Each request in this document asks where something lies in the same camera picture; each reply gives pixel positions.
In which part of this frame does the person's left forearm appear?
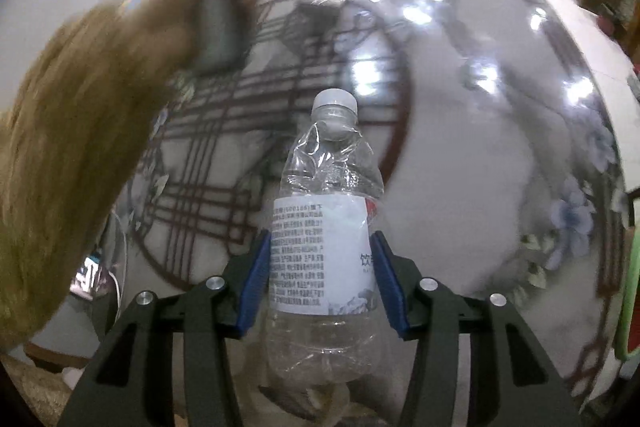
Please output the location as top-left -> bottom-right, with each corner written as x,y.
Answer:
0,0 -> 176,349

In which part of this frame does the clear plastic water bottle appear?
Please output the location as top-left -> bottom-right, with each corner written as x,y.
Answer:
265,89 -> 385,383

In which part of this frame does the person's left hand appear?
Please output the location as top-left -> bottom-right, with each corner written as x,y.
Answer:
130,0 -> 262,74

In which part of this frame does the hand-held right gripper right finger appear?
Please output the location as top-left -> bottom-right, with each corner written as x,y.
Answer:
371,230 -> 583,427

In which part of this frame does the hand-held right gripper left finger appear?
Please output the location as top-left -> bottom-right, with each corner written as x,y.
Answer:
57,229 -> 273,427

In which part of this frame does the beige knitted cloth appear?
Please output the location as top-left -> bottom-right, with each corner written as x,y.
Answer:
0,353 -> 77,427

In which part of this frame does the white cable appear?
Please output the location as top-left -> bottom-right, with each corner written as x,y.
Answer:
106,207 -> 124,324

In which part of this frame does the small printed box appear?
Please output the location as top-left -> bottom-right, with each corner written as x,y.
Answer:
70,254 -> 109,299

